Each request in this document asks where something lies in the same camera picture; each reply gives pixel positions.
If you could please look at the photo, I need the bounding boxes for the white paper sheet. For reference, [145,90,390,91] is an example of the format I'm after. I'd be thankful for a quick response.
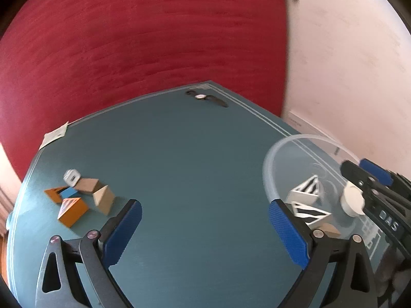
[39,122,69,150]

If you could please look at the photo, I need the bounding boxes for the large orange triangular block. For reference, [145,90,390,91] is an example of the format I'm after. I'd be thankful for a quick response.
[57,197,89,228]

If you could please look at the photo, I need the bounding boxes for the black wristwatch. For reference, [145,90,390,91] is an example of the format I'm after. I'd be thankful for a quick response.
[185,90,229,108]

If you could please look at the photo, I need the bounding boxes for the white striped triangular block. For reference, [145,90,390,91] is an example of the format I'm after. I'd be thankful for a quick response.
[291,202,332,229]

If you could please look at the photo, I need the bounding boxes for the white ceramic plate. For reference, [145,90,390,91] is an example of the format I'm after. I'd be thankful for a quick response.
[340,181,365,218]

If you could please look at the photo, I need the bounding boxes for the white charger box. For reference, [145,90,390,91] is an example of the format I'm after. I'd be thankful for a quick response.
[63,169,81,187]

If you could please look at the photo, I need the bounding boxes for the small orange triangular block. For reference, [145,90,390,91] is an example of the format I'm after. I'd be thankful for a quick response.
[44,186,68,204]

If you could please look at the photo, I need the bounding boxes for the blue cube block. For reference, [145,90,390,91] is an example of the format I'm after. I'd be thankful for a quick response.
[59,187,78,199]

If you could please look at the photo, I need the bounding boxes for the small tan wooden block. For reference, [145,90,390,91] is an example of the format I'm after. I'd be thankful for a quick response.
[318,223,341,238]

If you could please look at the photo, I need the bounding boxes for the brown rectangular wooden block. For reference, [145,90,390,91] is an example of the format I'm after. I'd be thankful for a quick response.
[74,178,103,195]

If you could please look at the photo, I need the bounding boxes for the clear plastic container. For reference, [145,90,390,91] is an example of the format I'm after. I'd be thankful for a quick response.
[263,134,383,246]

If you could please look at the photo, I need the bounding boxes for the tan wooden wedge block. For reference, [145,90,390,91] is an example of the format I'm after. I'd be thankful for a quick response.
[93,185,116,216]

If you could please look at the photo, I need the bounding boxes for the red quilted sofa back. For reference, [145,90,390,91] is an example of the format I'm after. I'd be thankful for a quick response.
[1,0,287,178]

